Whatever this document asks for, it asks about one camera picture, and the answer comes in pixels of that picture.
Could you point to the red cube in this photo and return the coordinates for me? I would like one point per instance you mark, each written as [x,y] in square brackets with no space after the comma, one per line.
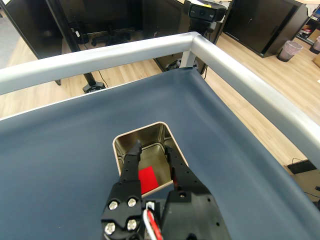
[148,178]

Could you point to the black webcam on stand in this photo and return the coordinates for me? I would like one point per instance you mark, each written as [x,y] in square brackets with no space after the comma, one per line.
[205,11]

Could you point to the black stand base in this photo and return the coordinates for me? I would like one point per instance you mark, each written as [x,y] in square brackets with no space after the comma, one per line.
[93,86]

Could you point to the black desk partition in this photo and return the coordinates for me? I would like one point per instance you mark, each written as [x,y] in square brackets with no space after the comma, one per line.
[37,30]

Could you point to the square metal tin container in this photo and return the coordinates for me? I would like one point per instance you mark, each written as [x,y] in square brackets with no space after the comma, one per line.
[152,140]

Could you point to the silver rail frame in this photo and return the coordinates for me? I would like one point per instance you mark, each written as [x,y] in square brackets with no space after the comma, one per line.
[100,57]

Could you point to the black cabinet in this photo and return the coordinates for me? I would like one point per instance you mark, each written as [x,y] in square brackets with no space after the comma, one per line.
[262,25]

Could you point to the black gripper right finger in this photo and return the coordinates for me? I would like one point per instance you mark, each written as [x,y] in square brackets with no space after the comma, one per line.
[192,185]

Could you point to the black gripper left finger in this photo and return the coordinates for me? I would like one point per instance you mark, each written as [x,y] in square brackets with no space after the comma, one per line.
[128,180]

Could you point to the cardboard box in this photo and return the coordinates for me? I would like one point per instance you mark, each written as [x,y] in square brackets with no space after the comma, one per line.
[317,59]

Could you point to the mesh waste bin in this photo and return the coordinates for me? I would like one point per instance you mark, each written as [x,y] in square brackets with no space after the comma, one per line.
[315,45]
[288,51]

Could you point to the dark blue mat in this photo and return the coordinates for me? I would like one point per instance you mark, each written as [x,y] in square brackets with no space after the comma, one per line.
[62,150]

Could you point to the black office chair base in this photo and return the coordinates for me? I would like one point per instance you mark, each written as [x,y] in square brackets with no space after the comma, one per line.
[110,37]

